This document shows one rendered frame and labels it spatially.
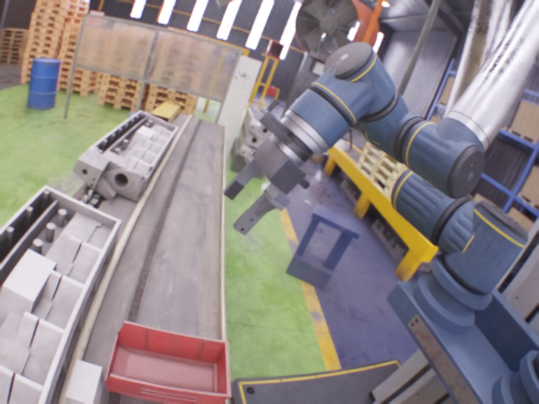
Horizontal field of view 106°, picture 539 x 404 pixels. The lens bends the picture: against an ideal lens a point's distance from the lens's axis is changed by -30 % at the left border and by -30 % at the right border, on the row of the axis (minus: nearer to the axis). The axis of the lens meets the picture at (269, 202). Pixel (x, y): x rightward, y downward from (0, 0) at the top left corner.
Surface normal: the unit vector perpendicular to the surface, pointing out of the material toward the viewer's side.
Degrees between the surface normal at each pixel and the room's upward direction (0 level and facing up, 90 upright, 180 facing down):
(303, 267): 90
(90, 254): 32
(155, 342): 88
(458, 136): 72
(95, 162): 38
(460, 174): 91
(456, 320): 23
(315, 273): 90
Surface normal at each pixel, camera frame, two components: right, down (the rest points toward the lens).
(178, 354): 0.14, 0.45
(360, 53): -0.59, -0.46
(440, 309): 0.03, -0.77
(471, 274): -0.68, 0.07
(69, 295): 0.50, -0.44
